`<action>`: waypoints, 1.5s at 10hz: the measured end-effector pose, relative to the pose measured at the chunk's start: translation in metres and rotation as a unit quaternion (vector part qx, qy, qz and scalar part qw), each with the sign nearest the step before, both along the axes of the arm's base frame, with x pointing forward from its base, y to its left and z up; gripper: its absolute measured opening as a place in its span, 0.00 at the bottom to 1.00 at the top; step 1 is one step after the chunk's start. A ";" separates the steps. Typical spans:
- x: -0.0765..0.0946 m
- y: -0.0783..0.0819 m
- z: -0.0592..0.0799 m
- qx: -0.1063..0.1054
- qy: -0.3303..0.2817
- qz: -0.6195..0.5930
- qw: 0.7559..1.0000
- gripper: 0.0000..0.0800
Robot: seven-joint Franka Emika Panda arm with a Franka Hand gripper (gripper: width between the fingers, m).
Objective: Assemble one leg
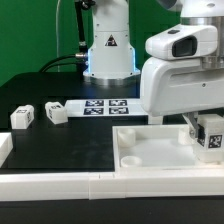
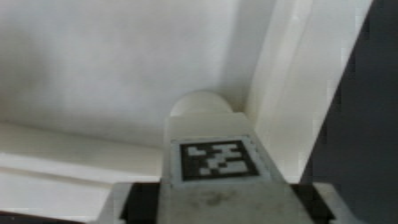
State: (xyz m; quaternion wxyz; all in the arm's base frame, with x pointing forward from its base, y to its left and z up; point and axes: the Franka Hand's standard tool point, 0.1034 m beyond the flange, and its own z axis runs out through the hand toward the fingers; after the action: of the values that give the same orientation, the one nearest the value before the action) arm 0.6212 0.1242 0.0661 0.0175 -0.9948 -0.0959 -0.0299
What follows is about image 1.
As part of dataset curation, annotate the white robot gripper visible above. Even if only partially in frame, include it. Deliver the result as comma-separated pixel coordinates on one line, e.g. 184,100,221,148
140,57,224,139

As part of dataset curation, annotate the white square tabletop part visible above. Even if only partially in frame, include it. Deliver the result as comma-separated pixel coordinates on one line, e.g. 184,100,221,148
112,125,224,173

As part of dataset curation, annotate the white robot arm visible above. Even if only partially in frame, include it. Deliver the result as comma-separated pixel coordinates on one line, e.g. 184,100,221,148
75,0,224,133

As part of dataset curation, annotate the white sheet with AprilTags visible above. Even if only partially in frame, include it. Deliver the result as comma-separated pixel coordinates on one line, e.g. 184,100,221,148
65,98,146,117

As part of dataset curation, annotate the white left fence piece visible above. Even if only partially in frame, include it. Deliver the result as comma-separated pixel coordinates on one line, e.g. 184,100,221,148
0,132,13,167

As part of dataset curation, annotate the white front fence bar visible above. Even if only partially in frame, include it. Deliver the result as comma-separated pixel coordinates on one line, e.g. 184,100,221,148
0,169,224,201

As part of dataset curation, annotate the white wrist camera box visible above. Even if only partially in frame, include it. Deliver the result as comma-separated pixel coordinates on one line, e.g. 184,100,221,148
145,24,218,60

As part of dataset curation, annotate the black cable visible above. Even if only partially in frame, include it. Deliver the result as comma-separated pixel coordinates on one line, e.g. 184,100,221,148
39,53,88,73

